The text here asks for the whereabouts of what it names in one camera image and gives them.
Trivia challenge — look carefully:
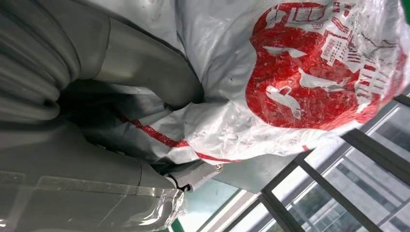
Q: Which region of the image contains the dark window frame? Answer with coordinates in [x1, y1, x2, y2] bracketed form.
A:
[221, 94, 410, 232]

